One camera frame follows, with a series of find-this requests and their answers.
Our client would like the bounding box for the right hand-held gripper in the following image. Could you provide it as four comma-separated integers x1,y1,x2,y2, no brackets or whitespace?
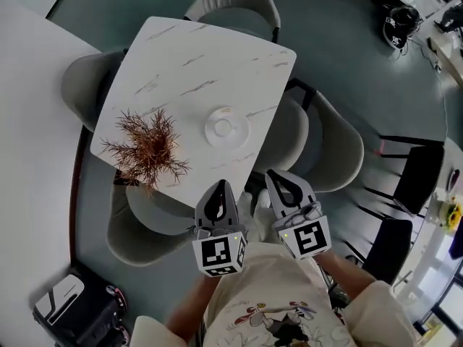
265,169,333,260

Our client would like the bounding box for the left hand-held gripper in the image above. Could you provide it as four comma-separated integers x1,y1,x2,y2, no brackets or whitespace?
187,179,250,278

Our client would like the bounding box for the white saucer plate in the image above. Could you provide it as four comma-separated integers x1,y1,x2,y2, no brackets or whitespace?
204,106,251,148

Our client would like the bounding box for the person's right forearm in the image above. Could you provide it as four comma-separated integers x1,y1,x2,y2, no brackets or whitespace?
314,251,379,296

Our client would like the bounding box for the person's left forearm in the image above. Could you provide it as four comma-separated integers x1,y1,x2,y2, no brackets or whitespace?
164,275,221,341

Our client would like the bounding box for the person's left white shoe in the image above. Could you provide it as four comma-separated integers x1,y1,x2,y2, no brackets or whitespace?
237,192,256,231

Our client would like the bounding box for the person's white shoe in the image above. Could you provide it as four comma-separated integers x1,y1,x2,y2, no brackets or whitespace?
252,189,272,244
237,192,256,231

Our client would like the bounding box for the person's right white shoe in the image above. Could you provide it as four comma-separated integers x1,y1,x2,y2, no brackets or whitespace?
252,189,272,244

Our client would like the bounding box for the person's cream printed shirt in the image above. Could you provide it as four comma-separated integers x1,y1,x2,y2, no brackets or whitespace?
129,242,422,347

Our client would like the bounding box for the dried brown plant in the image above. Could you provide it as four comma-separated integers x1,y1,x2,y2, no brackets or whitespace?
100,107,191,200

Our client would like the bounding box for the black equipment stand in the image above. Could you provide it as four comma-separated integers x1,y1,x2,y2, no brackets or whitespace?
321,265,354,310

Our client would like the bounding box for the long grey table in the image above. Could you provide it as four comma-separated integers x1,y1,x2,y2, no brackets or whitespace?
392,137,463,325

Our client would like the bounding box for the white marble dining table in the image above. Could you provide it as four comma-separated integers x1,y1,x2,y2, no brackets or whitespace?
89,15,297,209

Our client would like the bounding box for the sunflower vase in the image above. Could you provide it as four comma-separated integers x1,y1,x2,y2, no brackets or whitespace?
436,197,463,231

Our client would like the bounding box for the black equipment case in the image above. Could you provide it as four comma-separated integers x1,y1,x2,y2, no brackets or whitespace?
32,271,129,347

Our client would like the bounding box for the plate with purple food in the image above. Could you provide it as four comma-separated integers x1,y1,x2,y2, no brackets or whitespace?
447,168,461,193

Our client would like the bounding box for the black helmet with cables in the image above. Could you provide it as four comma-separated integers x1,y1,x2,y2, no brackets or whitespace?
382,5,420,50

